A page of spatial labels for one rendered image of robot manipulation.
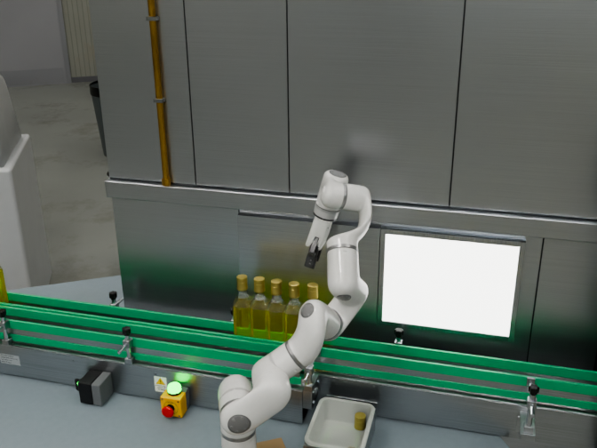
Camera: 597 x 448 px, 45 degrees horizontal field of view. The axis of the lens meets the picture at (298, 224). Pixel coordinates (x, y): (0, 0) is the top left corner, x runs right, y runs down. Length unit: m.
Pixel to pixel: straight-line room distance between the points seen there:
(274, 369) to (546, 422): 0.87
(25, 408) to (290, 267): 0.97
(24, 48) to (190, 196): 9.28
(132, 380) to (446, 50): 1.42
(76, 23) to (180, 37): 9.27
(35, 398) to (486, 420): 1.45
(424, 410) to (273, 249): 0.69
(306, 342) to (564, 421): 0.85
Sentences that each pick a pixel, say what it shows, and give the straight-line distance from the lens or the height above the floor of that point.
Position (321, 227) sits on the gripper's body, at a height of 1.38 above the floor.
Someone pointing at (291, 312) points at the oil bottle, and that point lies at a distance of 2.24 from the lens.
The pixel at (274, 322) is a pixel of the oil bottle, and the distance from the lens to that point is 2.28.
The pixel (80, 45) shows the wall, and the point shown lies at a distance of 11.55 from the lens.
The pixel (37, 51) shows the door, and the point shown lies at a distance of 11.53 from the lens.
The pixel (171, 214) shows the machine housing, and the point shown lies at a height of 1.29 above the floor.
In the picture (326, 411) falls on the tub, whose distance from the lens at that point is 2.28.
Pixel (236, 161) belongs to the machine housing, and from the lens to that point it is 2.29.
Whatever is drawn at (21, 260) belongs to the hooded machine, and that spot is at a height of 0.50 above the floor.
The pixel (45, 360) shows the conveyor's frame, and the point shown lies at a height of 0.84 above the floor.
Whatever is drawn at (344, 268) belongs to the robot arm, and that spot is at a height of 1.36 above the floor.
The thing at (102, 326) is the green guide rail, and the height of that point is 0.94.
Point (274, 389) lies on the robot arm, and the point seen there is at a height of 1.13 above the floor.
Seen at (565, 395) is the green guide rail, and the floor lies 0.92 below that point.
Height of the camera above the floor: 2.18
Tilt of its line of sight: 23 degrees down
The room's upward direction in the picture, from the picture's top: 1 degrees counter-clockwise
